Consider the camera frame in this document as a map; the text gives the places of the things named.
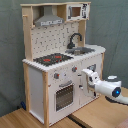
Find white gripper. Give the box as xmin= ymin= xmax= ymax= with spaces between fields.
xmin=82 ymin=69 xmax=100 ymax=90

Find white oven door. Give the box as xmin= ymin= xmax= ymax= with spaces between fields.
xmin=48 ymin=74 xmax=82 ymax=125

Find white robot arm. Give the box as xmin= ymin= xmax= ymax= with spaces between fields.
xmin=82 ymin=69 xmax=128 ymax=106

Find wooden toy kitchen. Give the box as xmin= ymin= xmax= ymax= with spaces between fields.
xmin=22 ymin=2 xmax=105 ymax=127

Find right red oven knob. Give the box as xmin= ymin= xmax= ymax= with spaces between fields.
xmin=71 ymin=66 xmax=78 ymax=73

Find red oven knob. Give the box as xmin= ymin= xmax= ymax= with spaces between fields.
xmin=71 ymin=66 xmax=78 ymax=73
xmin=54 ymin=73 xmax=60 ymax=79

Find grey toy sink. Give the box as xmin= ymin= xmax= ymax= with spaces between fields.
xmin=65 ymin=47 xmax=95 ymax=55

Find left red oven knob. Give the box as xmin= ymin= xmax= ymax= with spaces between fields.
xmin=54 ymin=73 xmax=60 ymax=79

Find black toy faucet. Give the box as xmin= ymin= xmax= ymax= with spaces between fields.
xmin=67 ymin=33 xmax=82 ymax=49

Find black stovetop red burners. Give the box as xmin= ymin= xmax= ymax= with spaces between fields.
xmin=34 ymin=53 xmax=70 ymax=66

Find toy microwave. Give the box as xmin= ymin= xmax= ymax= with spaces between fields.
xmin=67 ymin=4 xmax=89 ymax=21

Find grey range hood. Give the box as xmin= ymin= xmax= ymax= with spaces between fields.
xmin=35 ymin=6 xmax=64 ymax=27

